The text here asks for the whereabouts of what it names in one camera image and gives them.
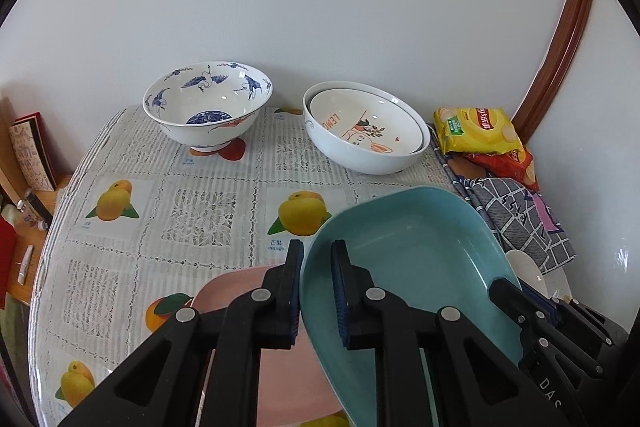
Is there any blue square plate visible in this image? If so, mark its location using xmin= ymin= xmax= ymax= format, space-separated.
xmin=300 ymin=186 xmax=522 ymax=426

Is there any white round bowl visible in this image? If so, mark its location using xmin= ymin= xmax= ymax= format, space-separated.
xmin=506 ymin=249 xmax=549 ymax=298

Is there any grey checked cloth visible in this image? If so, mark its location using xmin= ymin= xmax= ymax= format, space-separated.
xmin=428 ymin=127 xmax=576 ymax=274

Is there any pink plate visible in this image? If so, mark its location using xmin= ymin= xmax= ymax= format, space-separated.
xmin=192 ymin=267 xmax=349 ymax=426

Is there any fruit print tablecloth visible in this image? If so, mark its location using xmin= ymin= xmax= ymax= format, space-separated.
xmin=28 ymin=107 xmax=454 ymax=426

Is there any red chips bag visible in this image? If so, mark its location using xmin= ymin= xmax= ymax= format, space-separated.
xmin=462 ymin=148 xmax=539 ymax=192

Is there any red package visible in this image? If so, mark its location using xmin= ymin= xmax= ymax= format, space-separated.
xmin=0 ymin=217 xmax=17 ymax=310

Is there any yellow chips bag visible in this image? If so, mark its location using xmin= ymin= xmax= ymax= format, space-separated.
xmin=434 ymin=107 xmax=524 ymax=155

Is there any large white bowl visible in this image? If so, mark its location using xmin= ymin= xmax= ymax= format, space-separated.
xmin=303 ymin=81 xmax=431 ymax=176

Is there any white lemon print bowl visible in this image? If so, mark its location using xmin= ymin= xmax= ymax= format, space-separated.
xmin=309 ymin=88 xmax=423 ymax=155

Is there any wooden board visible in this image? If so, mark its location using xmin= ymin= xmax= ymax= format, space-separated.
xmin=0 ymin=95 xmax=28 ymax=204

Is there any patterned book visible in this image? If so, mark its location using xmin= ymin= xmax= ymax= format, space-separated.
xmin=9 ymin=112 xmax=58 ymax=192

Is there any blue crane pattern bowl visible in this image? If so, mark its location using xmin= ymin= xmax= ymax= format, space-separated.
xmin=142 ymin=61 xmax=273 ymax=152

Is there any brown wooden door frame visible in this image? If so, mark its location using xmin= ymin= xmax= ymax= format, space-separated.
xmin=512 ymin=0 xmax=593 ymax=143

